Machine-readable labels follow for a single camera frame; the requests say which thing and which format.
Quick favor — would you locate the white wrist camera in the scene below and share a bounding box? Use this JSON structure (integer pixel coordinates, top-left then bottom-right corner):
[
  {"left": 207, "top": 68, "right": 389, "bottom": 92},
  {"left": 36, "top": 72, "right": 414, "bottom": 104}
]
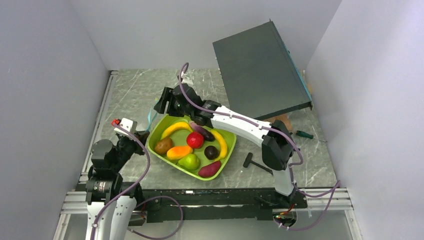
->
[
  {"left": 111, "top": 118, "right": 138, "bottom": 137},
  {"left": 181, "top": 74, "right": 194, "bottom": 86}
]

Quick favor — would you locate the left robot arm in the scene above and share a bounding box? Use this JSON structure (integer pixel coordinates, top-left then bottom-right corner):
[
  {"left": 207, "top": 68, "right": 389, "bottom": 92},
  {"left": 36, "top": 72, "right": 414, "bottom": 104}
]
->
[{"left": 85, "top": 135, "right": 145, "bottom": 240}]

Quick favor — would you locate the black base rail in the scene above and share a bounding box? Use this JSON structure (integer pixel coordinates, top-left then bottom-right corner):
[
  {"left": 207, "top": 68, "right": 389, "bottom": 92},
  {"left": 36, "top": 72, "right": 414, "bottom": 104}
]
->
[{"left": 130, "top": 188, "right": 308, "bottom": 226}]

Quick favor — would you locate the black hammer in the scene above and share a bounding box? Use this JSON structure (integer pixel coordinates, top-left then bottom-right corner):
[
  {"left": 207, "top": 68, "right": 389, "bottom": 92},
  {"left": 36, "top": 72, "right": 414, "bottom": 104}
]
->
[{"left": 242, "top": 152, "right": 273, "bottom": 175}]

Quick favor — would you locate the purple eggplant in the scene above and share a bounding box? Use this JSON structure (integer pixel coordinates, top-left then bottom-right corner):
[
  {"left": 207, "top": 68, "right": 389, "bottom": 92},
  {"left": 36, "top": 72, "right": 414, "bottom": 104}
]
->
[{"left": 188, "top": 121, "right": 216, "bottom": 142}]

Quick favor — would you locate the left yellow banana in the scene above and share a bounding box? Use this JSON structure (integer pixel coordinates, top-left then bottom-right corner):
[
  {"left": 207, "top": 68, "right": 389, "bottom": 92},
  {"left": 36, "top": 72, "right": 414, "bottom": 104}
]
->
[{"left": 160, "top": 121, "right": 193, "bottom": 140}]

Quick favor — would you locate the clear zip top bag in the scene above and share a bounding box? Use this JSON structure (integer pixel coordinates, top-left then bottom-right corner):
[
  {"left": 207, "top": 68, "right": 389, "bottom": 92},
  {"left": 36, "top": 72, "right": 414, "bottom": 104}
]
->
[{"left": 146, "top": 98, "right": 159, "bottom": 131}]

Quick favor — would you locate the red apple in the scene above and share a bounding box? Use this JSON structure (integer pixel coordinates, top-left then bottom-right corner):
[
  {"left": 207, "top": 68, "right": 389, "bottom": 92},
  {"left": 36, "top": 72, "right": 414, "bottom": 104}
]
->
[{"left": 186, "top": 131, "right": 205, "bottom": 149}]

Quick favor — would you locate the yellow banana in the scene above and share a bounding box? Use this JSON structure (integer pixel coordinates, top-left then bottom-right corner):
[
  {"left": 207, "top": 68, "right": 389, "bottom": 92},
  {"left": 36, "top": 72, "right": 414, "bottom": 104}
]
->
[
  {"left": 160, "top": 121, "right": 193, "bottom": 140},
  {"left": 210, "top": 129, "right": 228, "bottom": 161}
]

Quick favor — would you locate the wooden board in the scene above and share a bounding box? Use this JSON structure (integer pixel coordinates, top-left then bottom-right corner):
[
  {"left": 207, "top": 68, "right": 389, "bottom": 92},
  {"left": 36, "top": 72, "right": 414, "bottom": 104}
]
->
[{"left": 265, "top": 114, "right": 293, "bottom": 132}]

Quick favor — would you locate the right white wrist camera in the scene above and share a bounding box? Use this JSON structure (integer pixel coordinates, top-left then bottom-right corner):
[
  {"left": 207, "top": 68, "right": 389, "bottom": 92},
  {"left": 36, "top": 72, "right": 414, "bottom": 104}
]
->
[{"left": 181, "top": 74, "right": 194, "bottom": 86}]

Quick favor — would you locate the dark grey tilted panel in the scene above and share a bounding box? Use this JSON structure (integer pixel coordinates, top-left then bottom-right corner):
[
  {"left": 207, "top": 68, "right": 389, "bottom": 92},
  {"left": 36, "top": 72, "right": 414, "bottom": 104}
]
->
[{"left": 212, "top": 20, "right": 313, "bottom": 120}]

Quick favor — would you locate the orange mango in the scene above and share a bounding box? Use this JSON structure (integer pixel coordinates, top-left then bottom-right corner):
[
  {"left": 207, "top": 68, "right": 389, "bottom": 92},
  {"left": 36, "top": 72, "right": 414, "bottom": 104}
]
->
[{"left": 166, "top": 145, "right": 194, "bottom": 161}]

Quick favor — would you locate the purple cable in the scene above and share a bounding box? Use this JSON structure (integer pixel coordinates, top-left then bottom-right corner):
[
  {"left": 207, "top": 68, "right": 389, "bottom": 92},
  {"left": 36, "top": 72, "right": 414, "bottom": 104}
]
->
[
  {"left": 178, "top": 62, "right": 342, "bottom": 232},
  {"left": 89, "top": 124, "right": 185, "bottom": 240}
]

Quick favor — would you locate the right yellow banana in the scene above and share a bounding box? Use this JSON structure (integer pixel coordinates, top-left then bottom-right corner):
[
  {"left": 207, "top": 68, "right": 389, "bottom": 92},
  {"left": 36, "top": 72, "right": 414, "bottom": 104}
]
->
[{"left": 210, "top": 129, "right": 228, "bottom": 161}]

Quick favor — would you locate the dark purple plum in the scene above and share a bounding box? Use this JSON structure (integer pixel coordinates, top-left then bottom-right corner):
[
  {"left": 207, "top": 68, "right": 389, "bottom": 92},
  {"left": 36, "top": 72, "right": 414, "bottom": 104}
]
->
[{"left": 203, "top": 145, "right": 220, "bottom": 160}]

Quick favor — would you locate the green pear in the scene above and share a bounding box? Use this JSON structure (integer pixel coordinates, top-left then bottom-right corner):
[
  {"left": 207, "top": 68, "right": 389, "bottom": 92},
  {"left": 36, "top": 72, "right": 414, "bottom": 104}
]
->
[{"left": 178, "top": 153, "right": 200, "bottom": 171}]

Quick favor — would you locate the green plastic tray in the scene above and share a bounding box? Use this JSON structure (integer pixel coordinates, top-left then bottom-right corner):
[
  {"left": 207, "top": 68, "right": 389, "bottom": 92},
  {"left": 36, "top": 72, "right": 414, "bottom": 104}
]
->
[{"left": 147, "top": 115, "right": 237, "bottom": 181}]

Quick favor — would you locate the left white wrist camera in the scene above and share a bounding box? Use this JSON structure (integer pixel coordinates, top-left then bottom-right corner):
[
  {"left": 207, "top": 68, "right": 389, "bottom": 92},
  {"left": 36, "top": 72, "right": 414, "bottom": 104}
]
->
[{"left": 111, "top": 118, "right": 138, "bottom": 137}]

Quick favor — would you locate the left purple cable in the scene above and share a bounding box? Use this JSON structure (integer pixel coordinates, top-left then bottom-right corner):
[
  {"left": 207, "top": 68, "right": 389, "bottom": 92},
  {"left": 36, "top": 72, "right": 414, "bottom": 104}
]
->
[{"left": 89, "top": 124, "right": 185, "bottom": 240}]

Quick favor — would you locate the purple sweet potato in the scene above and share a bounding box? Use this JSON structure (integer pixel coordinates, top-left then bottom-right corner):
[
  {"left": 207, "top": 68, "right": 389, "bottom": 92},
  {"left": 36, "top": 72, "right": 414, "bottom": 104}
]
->
[{"left": 198, "top": 161, "right": 222, "bottom": 178}]

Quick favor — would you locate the green handled screwdriver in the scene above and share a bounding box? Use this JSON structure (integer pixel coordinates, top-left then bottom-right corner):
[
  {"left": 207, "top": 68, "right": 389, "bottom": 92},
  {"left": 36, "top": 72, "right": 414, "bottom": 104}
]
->
[{"left": 295, "top": 130, "right": 327, "bottom": 143}]

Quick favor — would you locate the brown kiwi potato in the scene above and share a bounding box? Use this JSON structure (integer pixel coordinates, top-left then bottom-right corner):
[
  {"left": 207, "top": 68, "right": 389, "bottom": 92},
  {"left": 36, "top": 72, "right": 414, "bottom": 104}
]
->
[{"left": 154, "top": 137, "right": 174, "bottom": 155}]

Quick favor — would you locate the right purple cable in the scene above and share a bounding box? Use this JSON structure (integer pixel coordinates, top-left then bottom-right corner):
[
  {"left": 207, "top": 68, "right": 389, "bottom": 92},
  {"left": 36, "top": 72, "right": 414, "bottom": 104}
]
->
[{"left": 178, "top": 62, "right": 342, "bottom": 232}]

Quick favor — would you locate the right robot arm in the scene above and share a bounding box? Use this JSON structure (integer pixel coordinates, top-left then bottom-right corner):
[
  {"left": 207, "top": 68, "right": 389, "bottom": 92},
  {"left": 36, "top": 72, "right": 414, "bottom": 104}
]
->
[{"left": 153, "top": 83, "right": 297, "bottom": 208}]

